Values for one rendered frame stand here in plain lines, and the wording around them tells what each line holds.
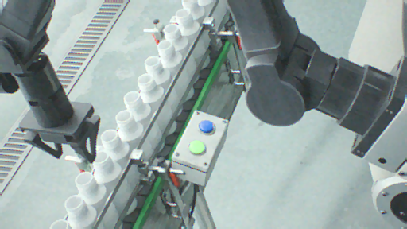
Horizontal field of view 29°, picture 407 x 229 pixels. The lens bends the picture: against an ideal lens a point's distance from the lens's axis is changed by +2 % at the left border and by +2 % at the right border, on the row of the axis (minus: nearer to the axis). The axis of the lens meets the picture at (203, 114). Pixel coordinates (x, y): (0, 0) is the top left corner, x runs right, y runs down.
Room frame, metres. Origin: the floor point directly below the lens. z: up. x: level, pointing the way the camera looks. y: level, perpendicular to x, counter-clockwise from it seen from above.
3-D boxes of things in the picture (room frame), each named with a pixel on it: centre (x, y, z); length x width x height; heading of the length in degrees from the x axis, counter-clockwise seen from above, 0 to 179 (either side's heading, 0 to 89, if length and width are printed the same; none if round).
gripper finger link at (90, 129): (0.92, 0.20, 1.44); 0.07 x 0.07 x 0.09; 56
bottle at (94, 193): (1.12, 0.27, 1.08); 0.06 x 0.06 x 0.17
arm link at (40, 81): (0.93, 0.22, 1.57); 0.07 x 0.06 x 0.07; 59
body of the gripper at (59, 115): (0.93, 0.21, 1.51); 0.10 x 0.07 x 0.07; 56
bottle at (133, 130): (1.27, 0.16, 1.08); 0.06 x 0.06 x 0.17
